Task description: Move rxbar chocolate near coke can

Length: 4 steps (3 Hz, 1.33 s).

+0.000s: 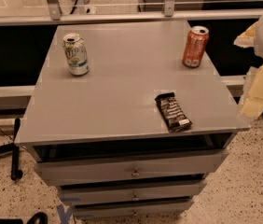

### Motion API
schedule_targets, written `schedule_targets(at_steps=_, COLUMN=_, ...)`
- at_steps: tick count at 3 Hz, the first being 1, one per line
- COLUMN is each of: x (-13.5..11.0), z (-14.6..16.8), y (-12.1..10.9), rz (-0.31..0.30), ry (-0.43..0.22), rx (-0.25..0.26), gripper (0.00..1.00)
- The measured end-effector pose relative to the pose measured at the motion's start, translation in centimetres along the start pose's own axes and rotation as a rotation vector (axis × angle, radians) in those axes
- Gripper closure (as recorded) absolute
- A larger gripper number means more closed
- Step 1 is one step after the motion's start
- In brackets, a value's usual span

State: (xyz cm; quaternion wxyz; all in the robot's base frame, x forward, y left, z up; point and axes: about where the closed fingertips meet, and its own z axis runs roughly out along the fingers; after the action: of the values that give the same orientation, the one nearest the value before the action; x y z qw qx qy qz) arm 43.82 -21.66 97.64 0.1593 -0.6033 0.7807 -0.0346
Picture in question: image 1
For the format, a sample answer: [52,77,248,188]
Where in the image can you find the bottom grey drawer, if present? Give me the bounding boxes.
[73,198,193,219]

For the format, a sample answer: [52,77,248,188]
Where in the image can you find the grey metal railing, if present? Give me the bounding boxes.
[0,0,263,26]

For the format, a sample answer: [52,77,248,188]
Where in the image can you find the grey drawer cabinet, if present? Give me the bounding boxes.
[14,20,251,220]

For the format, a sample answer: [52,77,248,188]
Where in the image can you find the black stand leg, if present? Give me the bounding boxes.
[0,118,24,182]

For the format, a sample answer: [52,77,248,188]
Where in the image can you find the top grey drawer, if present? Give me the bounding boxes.
[35,149,228,186]

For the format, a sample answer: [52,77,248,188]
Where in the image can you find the black rxbar chocolate wrapper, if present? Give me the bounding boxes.
[155,92,192,133]

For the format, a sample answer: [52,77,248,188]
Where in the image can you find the grey drawer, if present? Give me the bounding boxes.
[35,149,228,186]
[73,198,193,219]
[58,180,206,205]

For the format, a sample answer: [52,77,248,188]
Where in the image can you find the middle grey drawer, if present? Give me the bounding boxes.
[58,180,206,205]

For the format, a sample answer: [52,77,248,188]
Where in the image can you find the orange soda can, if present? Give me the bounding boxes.
[182,26,209,68]

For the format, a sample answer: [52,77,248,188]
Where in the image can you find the white green 7up can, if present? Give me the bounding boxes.
[62,33,90,76]

